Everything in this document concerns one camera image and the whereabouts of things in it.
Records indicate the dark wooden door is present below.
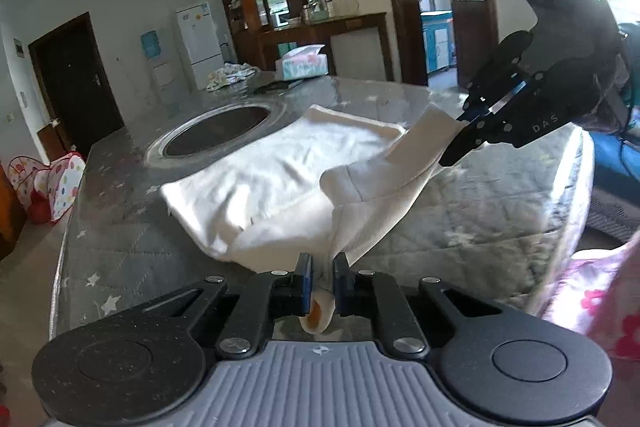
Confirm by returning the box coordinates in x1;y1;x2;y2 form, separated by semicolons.
28;13;124;156

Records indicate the water dispenser with blue bottle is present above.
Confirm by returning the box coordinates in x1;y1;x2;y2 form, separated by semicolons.
140;30;175;89

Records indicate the wooden console table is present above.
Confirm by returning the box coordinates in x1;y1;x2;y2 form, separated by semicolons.
232;12;394;81

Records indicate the white refrigerator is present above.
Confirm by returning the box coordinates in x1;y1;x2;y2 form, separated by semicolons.
176;2;224;90

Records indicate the round black induction cooktop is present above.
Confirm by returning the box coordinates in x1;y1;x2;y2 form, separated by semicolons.
144;98;285;168

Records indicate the cream white garment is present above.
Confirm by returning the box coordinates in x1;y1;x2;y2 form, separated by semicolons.
160;104;464;334

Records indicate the black cable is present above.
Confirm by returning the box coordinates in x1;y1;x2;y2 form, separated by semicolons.
617;126;639;172

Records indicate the crumpled patterned cloth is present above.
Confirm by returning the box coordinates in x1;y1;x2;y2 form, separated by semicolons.
206;63;260;92

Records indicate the tissue pack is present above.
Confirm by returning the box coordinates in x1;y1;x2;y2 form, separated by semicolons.
276;44;329;81

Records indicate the polka dot play tent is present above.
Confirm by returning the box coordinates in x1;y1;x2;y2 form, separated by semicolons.
8;152;86;225

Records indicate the black remote on table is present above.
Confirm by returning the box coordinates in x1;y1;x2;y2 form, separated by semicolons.
253;79;304;95

